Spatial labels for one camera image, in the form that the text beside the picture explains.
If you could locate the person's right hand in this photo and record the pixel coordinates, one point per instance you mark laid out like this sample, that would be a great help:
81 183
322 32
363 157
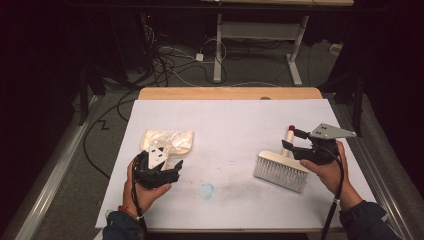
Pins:
328 176

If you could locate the black metal stand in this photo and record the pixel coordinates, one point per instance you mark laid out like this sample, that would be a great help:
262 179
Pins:
83 100
358 106

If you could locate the pile of white paper scraps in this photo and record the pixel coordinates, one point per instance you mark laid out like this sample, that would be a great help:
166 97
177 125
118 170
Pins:
173 140

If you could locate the person's left hand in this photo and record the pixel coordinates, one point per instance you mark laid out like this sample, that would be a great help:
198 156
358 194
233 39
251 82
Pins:
146 200

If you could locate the aluminium floor rail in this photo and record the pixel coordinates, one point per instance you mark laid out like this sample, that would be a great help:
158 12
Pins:
56 176
380 180

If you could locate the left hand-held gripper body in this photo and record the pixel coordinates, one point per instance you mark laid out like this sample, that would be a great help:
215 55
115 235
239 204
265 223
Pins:
156 158

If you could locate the white desk frame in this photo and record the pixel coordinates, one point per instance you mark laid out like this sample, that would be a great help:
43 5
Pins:
218 60

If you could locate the cream plastic dustpan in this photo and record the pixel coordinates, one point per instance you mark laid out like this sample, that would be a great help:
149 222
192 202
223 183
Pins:
148 140

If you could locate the white power adapter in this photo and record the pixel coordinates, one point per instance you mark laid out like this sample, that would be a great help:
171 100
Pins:
199 57

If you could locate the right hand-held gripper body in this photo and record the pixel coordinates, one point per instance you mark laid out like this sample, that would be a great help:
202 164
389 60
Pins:
328 133

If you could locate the wooden table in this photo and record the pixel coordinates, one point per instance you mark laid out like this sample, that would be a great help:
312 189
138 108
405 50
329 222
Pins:
216 93

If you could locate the cream brush with red tip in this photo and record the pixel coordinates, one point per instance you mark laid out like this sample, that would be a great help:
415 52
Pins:
280 170

